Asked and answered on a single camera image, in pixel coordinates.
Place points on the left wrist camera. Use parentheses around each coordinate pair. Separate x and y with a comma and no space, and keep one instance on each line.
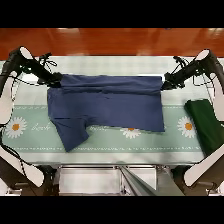
(45,59)

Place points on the silver frame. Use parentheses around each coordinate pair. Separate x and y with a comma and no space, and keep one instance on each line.
(140,181)

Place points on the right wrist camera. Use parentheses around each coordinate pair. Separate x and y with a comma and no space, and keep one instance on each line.
(180,62)

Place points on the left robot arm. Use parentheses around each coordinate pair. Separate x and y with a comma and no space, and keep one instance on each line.
(10,103)

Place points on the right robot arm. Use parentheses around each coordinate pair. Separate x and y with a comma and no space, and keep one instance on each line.
(213,66)

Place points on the navy blue T-shirt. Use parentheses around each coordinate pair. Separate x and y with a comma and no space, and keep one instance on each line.
(110,103)

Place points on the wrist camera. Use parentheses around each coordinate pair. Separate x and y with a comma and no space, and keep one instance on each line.
(45,59)
(180,62)

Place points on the dark green garment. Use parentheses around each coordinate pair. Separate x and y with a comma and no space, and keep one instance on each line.
(205,123)

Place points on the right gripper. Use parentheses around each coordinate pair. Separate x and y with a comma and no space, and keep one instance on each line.
(171,81)

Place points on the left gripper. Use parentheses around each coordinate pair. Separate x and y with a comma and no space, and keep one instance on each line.
(50,79)

